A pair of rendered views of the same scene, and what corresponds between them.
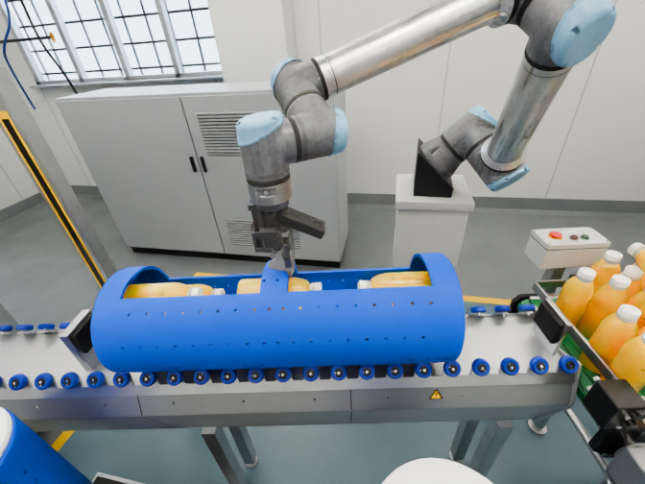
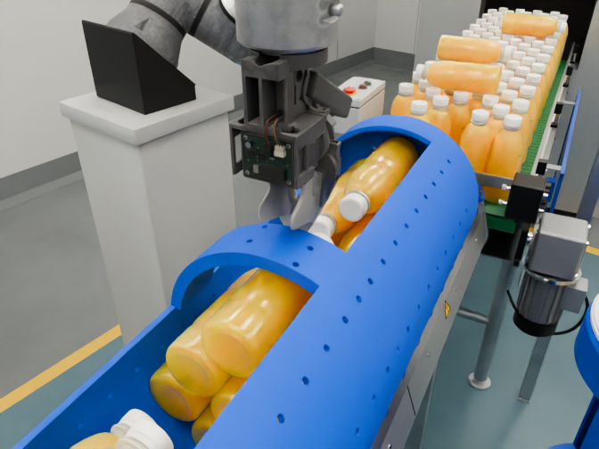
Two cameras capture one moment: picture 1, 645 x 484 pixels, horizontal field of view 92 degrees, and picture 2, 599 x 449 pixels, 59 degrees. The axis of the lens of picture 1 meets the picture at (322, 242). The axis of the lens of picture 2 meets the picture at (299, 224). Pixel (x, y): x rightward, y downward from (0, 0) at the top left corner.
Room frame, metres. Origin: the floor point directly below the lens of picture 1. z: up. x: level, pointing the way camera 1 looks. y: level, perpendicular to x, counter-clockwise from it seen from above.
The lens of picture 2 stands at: (0.41, 0.54, 1.54)
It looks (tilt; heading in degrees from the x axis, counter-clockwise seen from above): 32 degrees down; 295
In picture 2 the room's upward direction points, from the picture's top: straight up
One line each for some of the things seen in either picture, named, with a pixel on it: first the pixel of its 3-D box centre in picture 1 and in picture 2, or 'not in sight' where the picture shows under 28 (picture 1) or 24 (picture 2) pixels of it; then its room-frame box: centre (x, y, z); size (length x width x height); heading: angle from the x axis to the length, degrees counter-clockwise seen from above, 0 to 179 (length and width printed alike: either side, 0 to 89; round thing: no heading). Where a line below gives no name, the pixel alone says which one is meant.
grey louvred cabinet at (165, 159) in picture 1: (221, 179); not in sight; (2.63, 0.85, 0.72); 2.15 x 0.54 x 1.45; 76
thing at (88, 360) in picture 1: (90, 340); not in sight; (0.65, 0.71, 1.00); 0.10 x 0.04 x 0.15; 177
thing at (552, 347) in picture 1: (547, 326); not in sight; (0.58, -0.62, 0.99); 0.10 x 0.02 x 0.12; 177
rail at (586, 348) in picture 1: (573, 331); (441, 170); (0.58, -0.70, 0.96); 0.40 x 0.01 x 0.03; 177
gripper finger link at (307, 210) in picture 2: (280, 264); (301, 211); (0.60, 0.10, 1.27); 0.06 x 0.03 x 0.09; 87
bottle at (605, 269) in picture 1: (598, 282); (402, 124); (0.73, -0.88, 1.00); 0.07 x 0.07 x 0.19
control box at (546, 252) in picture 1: (564, 247); (355, 104); (0.86, -0.84, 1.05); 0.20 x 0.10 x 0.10; 87
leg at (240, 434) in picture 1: (238, 429); not in sight; (0.70, 0.43, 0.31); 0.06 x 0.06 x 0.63; 87
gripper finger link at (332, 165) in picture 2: (286, 250); (316, 166); (0.59, 0.08, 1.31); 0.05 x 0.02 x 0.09; 177
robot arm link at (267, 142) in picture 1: (265, 148); not in sight; (0.62, 0.10, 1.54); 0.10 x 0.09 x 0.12; 113
